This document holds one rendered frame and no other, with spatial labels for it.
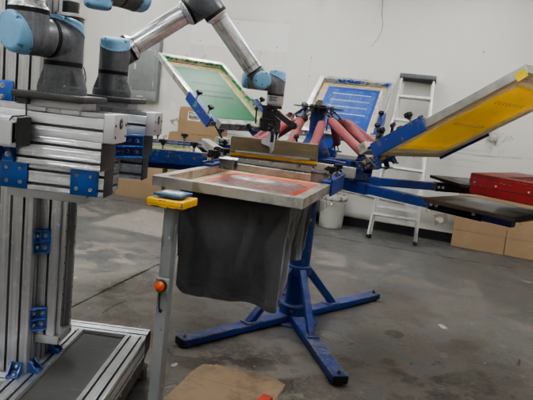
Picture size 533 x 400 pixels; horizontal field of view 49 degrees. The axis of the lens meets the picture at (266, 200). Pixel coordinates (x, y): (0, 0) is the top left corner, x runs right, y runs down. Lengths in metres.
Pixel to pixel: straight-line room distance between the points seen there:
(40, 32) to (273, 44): 5.33
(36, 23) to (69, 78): 0.19
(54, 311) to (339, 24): 5.23
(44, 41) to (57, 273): 0.86
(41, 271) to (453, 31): 5.34
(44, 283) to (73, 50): 0.87
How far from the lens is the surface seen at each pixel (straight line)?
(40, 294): 2.35
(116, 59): 2.41
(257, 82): 2.46
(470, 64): 6.73
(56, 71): 1.94
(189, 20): 2.59
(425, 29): 6.78
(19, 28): 1.84
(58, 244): 2.27
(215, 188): 2.14
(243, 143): 2.70
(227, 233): 2.25
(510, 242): 6.70
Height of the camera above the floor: 1.31
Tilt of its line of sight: 9 degrees down
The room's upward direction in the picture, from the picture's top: 6 degrees clockwise
